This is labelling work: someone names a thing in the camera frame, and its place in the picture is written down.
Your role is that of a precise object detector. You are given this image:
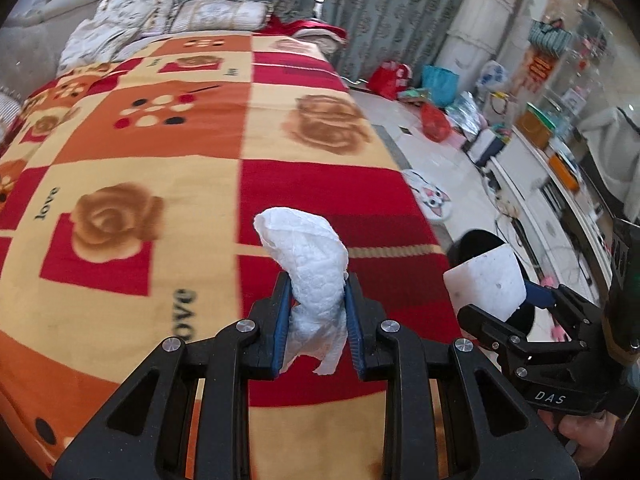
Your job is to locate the red plastic bag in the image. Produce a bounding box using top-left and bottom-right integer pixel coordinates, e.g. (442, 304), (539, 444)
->
(419, 103), (454, 143)

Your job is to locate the cat face floor mat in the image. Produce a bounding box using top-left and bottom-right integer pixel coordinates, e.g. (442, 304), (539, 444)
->
(401, 169), (454, 222)

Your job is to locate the orange red hanging decoration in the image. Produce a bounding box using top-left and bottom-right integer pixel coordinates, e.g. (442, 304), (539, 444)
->
(526, 54), (554, 94)

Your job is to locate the teal paper bag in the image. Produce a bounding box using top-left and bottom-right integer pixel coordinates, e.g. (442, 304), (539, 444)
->
(421, 64), (460, 107)

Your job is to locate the person's right hand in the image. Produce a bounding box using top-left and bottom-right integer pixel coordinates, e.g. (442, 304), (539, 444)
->
(551, 411), (619, 469)

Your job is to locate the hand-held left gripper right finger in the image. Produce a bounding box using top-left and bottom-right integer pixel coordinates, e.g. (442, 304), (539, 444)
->
(342, 272), (581, 480)

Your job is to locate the white foam sponge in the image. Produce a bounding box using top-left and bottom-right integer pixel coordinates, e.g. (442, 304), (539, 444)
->
(442, 243), (527, 322)

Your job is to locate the orange box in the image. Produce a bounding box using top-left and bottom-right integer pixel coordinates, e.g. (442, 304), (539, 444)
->
(514, 104), (557, 149)

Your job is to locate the red orange printed blanket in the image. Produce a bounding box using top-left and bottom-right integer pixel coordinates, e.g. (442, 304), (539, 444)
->
(0, 30), (463, 480)

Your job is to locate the white low cabinet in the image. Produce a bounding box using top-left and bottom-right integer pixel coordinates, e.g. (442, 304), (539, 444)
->
(486, 136), (617, 283)

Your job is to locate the white tissue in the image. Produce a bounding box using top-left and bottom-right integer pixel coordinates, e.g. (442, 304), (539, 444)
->
(253, 206), (350, 377)

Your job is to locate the striped teal tote bag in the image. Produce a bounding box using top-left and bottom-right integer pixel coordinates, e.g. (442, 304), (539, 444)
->
(528, 18), (574, 59)

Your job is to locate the white fluted column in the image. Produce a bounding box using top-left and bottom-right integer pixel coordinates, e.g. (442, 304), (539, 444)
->
(444, 0), (522, 69)

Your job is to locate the embroidered pillow with bead trim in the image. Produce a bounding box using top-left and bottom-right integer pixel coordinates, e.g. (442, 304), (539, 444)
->
(0, 87), (24, 142)
(169, 0), (274, 34)
(96, 0), (177, 37)

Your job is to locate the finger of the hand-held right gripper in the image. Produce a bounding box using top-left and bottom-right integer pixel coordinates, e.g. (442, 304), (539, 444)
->
(524, 281), (609, 349)
(456, 303), (587, 382)

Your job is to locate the white blue plastic bag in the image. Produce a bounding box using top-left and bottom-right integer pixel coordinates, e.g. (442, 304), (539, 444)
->
(474, 59), (512, 99)

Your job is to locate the red satin bedsheet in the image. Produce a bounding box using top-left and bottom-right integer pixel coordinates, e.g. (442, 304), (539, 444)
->
(271, 18), (349, 57)

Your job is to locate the red gift bag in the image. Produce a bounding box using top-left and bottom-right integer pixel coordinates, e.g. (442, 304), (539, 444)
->
(366, 59), (414, 102)

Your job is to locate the white cloth cover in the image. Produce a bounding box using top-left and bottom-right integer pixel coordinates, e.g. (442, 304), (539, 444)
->
(579, 104), (640, 212)

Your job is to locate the grey tufted headboard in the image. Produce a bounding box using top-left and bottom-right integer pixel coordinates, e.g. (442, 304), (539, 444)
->
(0, 0), (103, 68)

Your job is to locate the white folded quilt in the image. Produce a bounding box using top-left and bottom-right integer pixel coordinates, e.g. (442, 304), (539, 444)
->
(59, 14), (147, 70)

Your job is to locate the teal patterned curtain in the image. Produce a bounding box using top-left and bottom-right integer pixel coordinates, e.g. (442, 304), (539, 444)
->
(110, 0), (477, 87)

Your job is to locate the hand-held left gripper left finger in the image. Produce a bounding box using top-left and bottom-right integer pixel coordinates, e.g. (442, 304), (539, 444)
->
(52, 272), (294, 480)

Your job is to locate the black trash bin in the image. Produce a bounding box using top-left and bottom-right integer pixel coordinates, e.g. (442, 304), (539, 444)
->
(447, 228), (537, 337)

